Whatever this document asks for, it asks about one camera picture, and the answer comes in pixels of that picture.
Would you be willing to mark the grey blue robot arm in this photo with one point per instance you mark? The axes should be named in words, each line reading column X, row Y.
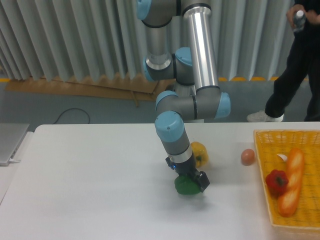
column 196, row 94

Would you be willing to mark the green bell pepper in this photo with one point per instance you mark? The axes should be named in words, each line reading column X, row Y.
column 185, row 186

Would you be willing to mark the person hand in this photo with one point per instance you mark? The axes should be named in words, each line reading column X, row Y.
column 312, row 17

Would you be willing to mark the clear plastic bottle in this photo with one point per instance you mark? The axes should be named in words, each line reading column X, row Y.
column 299, row 20

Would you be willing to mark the person in black clothes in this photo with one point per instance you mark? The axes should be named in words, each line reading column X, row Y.
column 303, row 61

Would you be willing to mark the silver laptop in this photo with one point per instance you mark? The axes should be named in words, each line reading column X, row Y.
column 11, row 137

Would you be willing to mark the yellow woven basket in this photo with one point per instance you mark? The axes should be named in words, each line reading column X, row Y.
column 270, row 145

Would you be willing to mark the yellow bell pepper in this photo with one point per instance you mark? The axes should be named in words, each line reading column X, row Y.
column 200, row 154

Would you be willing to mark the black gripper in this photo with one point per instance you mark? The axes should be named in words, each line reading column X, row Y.
column 188, row 168

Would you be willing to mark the red bell pepper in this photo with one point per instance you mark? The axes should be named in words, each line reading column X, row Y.
column 277, row 182

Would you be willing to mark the brown egg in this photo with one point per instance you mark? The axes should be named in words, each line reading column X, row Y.
column 248, row 157

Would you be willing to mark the brown cardboard sheet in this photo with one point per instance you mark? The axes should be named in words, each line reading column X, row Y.
column 136, row 90

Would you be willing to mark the baguette bread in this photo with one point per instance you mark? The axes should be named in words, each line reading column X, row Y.
column 288, row 202

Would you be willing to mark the white sneaker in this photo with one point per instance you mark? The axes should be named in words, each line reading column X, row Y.
column 262, row 117

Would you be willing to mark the white tag in basket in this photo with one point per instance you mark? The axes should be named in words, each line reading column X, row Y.
column 283, row 157

